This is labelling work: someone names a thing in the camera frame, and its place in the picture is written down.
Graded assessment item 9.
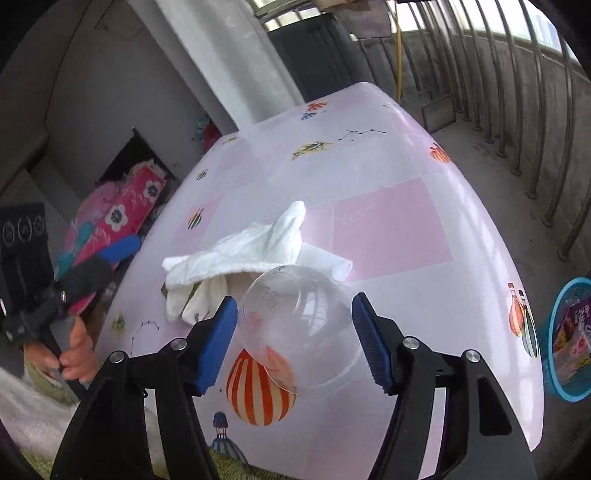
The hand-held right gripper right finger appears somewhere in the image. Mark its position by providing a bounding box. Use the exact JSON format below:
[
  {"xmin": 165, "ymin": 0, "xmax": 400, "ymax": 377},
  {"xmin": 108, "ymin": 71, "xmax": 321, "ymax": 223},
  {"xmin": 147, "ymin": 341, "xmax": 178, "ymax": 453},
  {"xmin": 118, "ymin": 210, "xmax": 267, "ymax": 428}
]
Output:
[{"xmin": 352, "ymin": 292, "xmax": 540, "ymax": 480}]

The white paper towel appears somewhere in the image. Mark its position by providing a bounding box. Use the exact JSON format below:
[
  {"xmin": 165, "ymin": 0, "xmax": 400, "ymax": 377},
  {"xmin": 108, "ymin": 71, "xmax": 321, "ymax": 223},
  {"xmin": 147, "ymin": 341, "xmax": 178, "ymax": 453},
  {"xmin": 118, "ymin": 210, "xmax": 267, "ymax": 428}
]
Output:
[{"xmin": 161, "ymin": 200, "xmax": 354, "ymax": 324}]

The clear plastic cup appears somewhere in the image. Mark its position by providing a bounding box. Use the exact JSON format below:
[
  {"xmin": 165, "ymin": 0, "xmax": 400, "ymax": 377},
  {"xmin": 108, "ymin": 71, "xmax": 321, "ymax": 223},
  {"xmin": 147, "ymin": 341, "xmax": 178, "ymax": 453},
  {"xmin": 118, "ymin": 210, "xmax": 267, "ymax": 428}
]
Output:
[{"xmin": 235, "ymin": 264, "xmax": 365, "ymax": 398}]

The white curtain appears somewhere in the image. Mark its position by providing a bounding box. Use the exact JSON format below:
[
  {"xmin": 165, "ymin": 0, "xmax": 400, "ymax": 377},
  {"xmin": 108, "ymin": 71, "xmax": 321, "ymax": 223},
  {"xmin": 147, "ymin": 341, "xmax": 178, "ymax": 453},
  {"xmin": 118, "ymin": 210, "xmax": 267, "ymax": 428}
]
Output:
[{"xmin": 127, "ymin": 0, "xmax": 305, "ymax": 134}]

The person's left hand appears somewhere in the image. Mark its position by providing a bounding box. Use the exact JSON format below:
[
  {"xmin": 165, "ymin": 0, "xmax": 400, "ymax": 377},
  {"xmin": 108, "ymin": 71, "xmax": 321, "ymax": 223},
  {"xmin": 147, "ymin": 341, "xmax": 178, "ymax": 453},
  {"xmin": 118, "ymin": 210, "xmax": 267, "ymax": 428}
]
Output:
[{"xmin": 60, "ymin": 316, "xmax": 99, "ymax": 384}]

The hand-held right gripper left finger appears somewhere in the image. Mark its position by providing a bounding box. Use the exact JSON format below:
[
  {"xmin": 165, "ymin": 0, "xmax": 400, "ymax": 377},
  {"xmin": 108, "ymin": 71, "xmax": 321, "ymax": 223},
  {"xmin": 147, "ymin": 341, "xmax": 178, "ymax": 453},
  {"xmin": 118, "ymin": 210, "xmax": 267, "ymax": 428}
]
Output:
[{"xmin": 50, "ymin": 295, "xmax": 238, "ymax": 480}]

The grey hanging cloth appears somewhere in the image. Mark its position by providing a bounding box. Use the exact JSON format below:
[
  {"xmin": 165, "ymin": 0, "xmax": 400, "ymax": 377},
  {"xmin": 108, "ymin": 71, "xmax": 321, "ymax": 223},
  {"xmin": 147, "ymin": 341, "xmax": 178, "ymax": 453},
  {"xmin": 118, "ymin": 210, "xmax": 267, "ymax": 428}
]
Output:
[{"xmin": 346, "ymin": 7, "xmax": 393, "ymax": 40}]

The blue plastic basket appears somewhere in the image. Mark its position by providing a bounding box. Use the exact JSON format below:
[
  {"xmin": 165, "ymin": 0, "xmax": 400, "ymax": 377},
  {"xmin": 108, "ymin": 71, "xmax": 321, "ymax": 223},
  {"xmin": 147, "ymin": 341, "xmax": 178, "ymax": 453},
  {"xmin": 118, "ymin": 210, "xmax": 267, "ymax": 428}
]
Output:
[{"xmin": 545, "ymin": 277, "xmax": 591, "ymax": 400}]

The yellow pole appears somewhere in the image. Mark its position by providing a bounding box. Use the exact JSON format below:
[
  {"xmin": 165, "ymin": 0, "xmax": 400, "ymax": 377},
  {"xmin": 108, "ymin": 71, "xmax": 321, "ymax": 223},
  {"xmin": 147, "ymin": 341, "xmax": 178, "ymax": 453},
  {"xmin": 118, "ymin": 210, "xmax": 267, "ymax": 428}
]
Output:
[{"xmin": 393, "ymin": 0, "xmax": 403, "ymax": 100}]

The pink floral blanket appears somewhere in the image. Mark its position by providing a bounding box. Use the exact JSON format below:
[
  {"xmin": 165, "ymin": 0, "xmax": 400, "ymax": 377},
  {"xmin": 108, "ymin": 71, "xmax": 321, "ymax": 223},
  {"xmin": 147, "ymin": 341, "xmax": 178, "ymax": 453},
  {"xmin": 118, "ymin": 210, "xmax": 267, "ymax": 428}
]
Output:
[{"xmin": 62, "ymin": 164, "xmax": 169, "ymax": 315}]

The pink printed tablecloth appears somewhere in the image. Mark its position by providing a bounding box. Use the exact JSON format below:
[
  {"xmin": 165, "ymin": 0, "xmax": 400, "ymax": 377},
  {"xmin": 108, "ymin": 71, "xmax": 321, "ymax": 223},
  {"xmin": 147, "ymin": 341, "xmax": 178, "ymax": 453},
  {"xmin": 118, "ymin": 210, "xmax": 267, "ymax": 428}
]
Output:
[{"xmin": 95, "ymin": 82, "xmax": 548, "ymax": 480}]

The metal balcony railing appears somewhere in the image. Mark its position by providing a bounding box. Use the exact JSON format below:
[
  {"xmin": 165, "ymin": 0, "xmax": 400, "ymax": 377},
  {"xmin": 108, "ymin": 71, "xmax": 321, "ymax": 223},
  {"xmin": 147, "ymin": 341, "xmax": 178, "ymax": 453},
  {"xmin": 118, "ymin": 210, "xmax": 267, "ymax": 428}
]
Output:
[{"xmin": 406, "ymin": 0, "xmax": 591, "ymax": 264}]

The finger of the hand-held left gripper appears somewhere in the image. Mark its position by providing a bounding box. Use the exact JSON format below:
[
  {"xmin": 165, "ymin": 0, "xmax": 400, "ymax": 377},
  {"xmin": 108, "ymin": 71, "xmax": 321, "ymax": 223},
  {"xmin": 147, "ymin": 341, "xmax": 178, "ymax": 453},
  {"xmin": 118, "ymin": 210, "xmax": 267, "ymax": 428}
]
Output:
[
  {"xmin": 54, "ymin": 257, "xmax": 114, "ymax": 315},
  {"xmin": 95, "ymin": 234, "xmax": 142, "ymax": 265}
]

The black bed headboard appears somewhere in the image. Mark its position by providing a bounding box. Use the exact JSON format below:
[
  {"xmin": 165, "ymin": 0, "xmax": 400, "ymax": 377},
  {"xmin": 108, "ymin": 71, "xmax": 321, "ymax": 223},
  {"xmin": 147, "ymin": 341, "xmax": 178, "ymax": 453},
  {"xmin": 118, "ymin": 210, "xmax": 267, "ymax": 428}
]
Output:
[{"xmin": 99, "ymin": 128, "xmax": 178, "ymax": 185}]

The person's left forearm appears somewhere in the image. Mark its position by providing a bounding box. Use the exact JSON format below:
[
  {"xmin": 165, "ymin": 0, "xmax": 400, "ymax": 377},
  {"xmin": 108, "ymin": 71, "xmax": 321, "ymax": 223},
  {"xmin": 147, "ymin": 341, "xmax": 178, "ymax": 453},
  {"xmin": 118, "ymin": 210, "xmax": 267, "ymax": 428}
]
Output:
[{"xmin": 0, "ymin": 344, "xmax": 98, "ymax": 480}]

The colourful cloth bundle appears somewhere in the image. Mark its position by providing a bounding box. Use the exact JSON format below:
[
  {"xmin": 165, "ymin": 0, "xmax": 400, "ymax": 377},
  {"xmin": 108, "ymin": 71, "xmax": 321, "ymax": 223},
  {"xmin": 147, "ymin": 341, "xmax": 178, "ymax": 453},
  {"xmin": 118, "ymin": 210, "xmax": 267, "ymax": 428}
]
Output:
[{"xmin": 189, "ymin": 115, "xmax": 222, "ymax": 153}]

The metal dustpan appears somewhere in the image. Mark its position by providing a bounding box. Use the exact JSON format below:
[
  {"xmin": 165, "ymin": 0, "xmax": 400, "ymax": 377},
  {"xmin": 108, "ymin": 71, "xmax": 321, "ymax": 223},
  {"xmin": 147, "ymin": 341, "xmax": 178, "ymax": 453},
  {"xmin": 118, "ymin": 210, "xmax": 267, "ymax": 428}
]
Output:
[{"xmin": 419, "ymin": 90, "xmax": 455, "ymax": 132}]

